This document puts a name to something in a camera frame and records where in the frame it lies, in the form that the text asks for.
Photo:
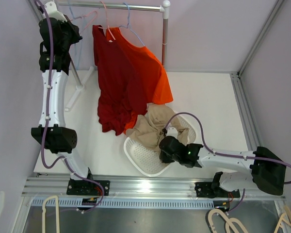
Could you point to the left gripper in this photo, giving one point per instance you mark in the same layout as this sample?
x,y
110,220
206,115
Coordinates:
x,y
68,25

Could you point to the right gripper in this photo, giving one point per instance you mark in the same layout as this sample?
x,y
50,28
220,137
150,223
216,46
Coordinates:
x,y
164,158

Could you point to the beige t shirt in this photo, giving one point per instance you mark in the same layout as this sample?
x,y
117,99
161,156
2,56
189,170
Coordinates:
x,y
148,129

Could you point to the light blue hanger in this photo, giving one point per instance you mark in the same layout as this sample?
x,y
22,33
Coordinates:
x,y
77,51

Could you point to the orange t shirt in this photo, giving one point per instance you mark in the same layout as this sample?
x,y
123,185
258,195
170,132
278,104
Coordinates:
x,y
152,73

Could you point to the dark red t shirt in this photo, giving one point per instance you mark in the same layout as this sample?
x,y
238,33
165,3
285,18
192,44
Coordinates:
x,y
121,89

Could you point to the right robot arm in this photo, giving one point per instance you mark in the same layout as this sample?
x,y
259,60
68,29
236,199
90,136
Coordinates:
x,y
260,168

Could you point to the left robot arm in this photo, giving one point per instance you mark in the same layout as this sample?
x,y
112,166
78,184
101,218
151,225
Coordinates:
x,y
58,143

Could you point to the wooden hanger on floor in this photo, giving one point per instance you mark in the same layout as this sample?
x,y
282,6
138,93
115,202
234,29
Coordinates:
x,y
214,216

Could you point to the white perforated plastic basket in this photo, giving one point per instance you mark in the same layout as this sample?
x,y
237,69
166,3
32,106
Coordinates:
x,y
147,162

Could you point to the metal clothes rack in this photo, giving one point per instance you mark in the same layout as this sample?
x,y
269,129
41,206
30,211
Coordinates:
x,y
164,9

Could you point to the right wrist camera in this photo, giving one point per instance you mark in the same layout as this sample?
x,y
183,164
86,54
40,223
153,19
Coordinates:
x,y
171,131

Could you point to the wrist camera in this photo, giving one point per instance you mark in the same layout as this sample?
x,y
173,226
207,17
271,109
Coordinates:
x,y
53,11
171,131

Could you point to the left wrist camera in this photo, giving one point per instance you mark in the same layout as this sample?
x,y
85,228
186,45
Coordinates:
x,y
53,11

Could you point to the aluminium frame post left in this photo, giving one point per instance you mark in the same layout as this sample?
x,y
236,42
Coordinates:
x,y
34,9

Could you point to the aluminium frame post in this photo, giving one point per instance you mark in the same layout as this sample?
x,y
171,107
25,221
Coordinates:
x,y
270,20
34,9

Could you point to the aluminium frame post right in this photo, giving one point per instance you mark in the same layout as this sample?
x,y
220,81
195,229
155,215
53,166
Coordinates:
x,y
270,20

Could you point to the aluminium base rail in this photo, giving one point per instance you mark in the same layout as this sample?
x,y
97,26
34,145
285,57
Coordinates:
x,y
127,192

